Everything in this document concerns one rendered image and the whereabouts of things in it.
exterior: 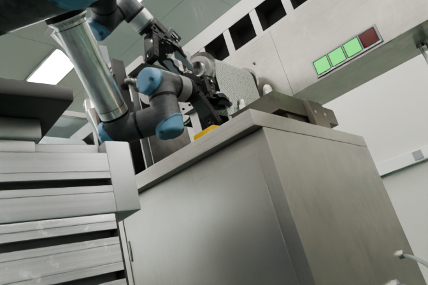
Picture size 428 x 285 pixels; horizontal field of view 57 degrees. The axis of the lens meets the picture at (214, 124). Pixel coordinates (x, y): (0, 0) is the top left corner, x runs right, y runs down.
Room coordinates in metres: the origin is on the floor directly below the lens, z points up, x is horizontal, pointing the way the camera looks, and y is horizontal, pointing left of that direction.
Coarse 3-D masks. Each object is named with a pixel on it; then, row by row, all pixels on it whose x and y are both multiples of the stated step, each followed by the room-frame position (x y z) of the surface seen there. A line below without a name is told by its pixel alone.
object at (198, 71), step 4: (192, 64) 1.20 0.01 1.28; (196, 64) 1.19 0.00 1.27; (200, 64) 1.18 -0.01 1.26; (196, 68) 1.20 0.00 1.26; (200, 68) 1.19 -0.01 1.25; (204, 68) 1.18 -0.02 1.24; (192, 72) 1.21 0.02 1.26; (196, 72) 1.20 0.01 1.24; (200, 72) 1.19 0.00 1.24; (204, 72) 1.19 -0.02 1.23
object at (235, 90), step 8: (224, 80) 1.21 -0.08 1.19; (232, 80) 1.25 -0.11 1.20; (224, 88) 1.20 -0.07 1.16; (232, 88) 1.24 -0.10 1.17; (240, 88) 1.28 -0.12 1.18; (248, 88) 1.32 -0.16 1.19; (256, 88) 1.37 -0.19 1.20; (232, 96) 1.23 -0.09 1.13; (240, 96) 1.27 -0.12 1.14; (248, 96) 1.31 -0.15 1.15; (256, 96) 1.35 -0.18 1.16; (232, 104) 1.21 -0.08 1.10; (232, 112) 1.20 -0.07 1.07
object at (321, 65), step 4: (320, 60) 1.29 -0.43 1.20; (324, 60) 1.29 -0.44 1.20; (316, 64) 1.30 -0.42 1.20; (320, 64) 1.30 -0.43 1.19; (324, 64) 1.29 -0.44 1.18; (328, 64) 1.28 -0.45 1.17; (316, 68) 1.31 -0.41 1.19; (320, 68) 1.30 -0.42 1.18; (324, 68) 1.29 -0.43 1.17; (328, 68) 1.28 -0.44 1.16; (320, 72) 1.30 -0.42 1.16
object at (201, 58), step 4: (200, 56) 1.19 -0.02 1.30; (192, 60) 1.21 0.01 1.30; (196, 60) 1.20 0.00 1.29; (200, 60) 1.19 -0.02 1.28; (204, 60) 1.18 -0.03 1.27; (208, 60) 1.18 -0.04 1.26; (204, 64) 1.18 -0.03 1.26; (208, 64) 1.18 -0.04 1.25; (208, 68) 1.18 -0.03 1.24; (208, 72) 1.18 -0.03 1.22; (216, 80) 1.22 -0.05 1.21; (216, 84) 1.23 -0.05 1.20; (216, 88) 1.26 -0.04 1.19
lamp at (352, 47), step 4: (352, 40) 1.22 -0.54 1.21; (356, 40) 1.21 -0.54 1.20; (348, 44) 1.23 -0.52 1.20; (352, 44) 1.22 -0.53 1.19; (356, 44) 1.21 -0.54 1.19; (348, 48) 1.23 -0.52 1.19; (352, 48) 1.22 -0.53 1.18; (356, 48) 1.22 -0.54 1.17; (360, 48) 1.21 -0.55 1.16; (348, 52) 1.23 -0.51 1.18; (352, 52) 1.23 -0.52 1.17; (356, 52) 1.22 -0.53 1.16; (348, 56) 1.24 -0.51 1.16
